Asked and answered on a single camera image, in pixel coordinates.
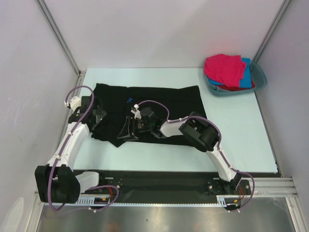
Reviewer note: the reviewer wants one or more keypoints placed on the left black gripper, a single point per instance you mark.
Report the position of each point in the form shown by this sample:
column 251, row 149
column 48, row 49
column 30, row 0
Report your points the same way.
column 96, row 110

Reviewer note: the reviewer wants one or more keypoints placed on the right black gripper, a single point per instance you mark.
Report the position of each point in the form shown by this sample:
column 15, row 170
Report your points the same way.
column 126, row 132

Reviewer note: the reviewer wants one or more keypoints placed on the black t shirt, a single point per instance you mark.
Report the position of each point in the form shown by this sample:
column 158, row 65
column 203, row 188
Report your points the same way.
column 159, row 104

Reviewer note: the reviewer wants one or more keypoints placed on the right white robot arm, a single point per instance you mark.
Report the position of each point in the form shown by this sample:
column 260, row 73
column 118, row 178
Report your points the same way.
column 197, row 130

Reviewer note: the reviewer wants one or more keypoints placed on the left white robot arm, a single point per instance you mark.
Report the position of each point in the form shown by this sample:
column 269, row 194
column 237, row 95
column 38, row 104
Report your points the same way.
column 56, row 181

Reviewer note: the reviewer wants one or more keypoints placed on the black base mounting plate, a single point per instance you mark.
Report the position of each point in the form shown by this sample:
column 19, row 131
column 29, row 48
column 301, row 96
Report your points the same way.
column 169, row 187

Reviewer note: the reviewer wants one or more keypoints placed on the pink t shirt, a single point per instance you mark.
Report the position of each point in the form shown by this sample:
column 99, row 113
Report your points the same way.
column 225, row 69

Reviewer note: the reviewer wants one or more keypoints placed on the blue t shirt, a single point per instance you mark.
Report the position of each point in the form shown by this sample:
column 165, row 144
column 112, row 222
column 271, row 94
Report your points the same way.
column 245, row 81

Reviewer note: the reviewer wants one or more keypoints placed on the teal plastic basket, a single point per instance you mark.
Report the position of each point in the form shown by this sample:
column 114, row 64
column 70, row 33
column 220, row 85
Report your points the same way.
column 257, row 76

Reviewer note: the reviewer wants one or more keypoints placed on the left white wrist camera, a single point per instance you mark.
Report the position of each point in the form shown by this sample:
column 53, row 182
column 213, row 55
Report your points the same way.
column 73, row 104

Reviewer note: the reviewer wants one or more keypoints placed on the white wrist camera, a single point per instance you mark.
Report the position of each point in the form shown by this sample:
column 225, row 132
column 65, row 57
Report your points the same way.
column 135, row 111
column 73, row 104

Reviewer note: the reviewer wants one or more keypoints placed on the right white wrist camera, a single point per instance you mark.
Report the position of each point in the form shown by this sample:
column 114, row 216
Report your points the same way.
column 135, row 111

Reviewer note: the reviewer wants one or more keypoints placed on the left white cable duct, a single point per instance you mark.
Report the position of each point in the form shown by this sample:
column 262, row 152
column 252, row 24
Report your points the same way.
column 93, row 201

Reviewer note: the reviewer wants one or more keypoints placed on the white cable duct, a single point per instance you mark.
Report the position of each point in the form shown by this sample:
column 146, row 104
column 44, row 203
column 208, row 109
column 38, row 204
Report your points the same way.
column 229, row 202
column 93, row 201

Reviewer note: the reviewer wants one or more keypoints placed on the left aluminium frame post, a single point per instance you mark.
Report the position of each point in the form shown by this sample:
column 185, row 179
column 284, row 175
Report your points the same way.
column 58, row 35

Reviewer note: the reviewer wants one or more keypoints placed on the aluminium frame post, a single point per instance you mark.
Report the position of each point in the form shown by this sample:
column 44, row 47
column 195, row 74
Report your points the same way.
column 58, row 35
column 272, row 29

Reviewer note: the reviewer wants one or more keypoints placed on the right white cable duct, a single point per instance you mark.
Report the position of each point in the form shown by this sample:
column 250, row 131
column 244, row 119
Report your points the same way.
column 229, row 202

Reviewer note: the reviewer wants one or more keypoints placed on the aluminium front rail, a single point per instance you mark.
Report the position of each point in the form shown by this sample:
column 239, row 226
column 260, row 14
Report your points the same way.
column 275, row 188

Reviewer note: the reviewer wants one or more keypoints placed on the right aluminium frame post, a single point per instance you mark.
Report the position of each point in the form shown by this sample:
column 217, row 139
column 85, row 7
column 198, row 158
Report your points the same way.
column 272, row 29

